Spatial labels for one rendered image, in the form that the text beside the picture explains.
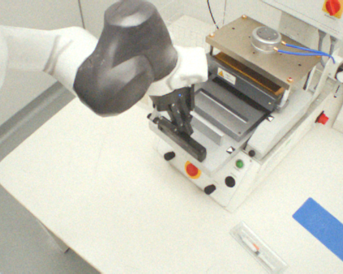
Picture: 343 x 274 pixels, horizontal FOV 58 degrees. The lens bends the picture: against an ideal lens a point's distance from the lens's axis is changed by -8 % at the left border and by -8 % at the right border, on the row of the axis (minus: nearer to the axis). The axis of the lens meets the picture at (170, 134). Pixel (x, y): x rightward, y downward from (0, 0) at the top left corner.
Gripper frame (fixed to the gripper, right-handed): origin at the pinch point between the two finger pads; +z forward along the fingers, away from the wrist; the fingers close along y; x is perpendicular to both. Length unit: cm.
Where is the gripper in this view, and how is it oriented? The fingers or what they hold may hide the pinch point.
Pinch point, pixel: (184, 124)
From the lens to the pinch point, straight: 79.3
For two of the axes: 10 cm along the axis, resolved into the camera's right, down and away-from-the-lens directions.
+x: 7.2, 5.4, -4.4
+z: 2.4, 4.0, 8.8
